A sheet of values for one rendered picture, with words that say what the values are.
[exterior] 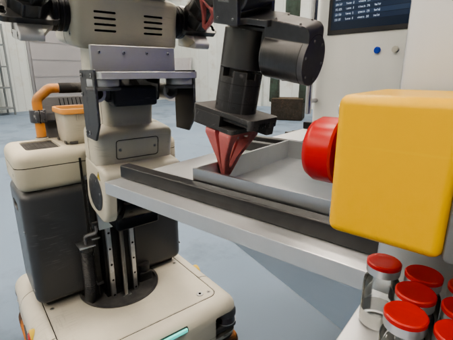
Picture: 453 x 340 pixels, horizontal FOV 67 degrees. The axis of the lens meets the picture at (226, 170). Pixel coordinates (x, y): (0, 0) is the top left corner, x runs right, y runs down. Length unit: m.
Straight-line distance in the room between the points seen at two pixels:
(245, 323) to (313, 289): 1.17
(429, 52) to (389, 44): 1.05
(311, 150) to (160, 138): 0.81
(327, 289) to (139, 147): 0.67
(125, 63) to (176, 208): 0.55
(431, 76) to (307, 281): 0.29
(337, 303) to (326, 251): 0.13
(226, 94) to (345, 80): 0.96
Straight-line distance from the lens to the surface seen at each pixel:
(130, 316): 1.25
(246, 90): 0.45
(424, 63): 0.26
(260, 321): 1.64
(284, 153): 0.67
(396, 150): 0.17
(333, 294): 0.46
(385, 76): 1.31
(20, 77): 10.93
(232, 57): 0.45
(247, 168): 0.57
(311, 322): 1.67
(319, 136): 0.21
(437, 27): 0.26
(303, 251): 0.34
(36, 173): 1.18
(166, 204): 0.45
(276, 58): 0.42
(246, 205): 0.40
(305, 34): 0.41
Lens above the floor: 1.04
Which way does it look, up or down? 16 degrees down
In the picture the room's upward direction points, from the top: straight up
